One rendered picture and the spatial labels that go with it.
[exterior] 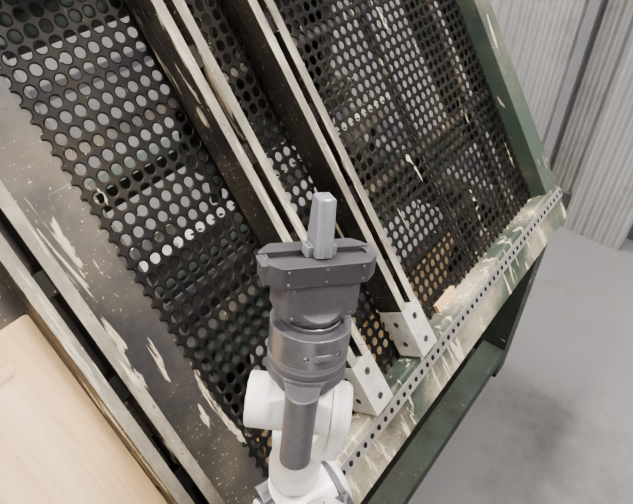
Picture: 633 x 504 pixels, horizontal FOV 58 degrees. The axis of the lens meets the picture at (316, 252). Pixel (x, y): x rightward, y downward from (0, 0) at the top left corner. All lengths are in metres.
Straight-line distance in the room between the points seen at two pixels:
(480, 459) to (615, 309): 1.06
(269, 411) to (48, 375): 0.39
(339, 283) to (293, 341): 0.07
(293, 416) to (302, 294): 0.13
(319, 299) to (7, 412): 0.51
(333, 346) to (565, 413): 1.98
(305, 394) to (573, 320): 2.32
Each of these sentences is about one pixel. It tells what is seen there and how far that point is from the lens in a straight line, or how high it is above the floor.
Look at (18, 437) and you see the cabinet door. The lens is 0.94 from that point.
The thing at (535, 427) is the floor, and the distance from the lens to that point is 2.44.
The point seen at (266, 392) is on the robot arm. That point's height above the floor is 1.43.
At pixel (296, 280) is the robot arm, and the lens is 0.55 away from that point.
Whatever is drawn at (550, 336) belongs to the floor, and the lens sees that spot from 2.75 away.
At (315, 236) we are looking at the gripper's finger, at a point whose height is 1.61.
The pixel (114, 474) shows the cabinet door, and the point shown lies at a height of 1.13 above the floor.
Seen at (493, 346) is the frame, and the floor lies 0.18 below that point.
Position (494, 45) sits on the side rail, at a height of 1.30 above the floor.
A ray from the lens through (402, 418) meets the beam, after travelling 1.33.
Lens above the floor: 1.97
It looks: 42 degrees down
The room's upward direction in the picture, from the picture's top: straight up
